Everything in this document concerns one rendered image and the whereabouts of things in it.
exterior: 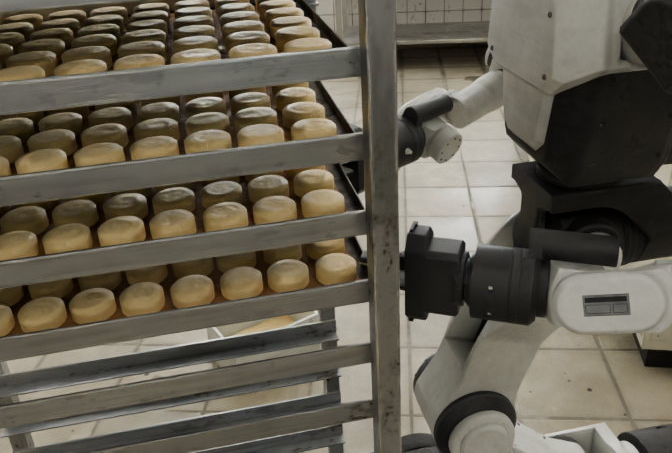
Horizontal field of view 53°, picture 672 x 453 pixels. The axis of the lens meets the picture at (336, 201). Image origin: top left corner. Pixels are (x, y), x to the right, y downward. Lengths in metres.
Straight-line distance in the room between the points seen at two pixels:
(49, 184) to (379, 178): 0.32
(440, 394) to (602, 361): 1.16
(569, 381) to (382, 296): 1.47
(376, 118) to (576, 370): 1.66
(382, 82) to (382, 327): 0.29
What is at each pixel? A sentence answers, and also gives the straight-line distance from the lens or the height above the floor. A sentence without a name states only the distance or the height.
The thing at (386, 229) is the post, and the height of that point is 1.06.
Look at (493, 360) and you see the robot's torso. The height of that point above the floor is 0.68.
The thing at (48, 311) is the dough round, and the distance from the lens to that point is 0.84.
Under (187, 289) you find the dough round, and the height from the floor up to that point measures 0.97.
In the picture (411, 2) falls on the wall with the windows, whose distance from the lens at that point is 5.74.
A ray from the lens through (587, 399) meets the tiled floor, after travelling 2.14.
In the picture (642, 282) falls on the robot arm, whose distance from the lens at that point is 0.76.
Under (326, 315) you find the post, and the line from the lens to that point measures 1.32.
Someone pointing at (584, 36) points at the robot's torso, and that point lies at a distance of 0.87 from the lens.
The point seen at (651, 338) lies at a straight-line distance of 2.20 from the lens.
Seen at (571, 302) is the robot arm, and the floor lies 0.98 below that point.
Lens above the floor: 1.40
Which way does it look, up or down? 26 degrees down
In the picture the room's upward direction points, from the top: 3 degrees counter-clockwise
